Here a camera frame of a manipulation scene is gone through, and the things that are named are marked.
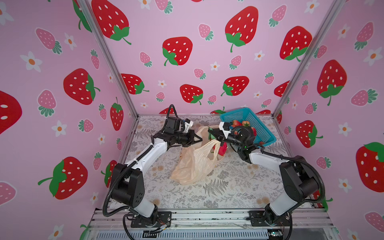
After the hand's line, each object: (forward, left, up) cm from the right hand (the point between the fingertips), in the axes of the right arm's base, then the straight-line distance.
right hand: (209, 129), depth 78 cm
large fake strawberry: (+22, -32, -24) cm, 46 cm away
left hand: (-4, +3, -5) cm, 7 cm away
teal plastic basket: (+17, -37, -22) cm, 46 cm away
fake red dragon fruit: (-6, -8, -9) cm, 14 cm away
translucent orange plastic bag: (-17, +5, -5) cm, 18 cm away
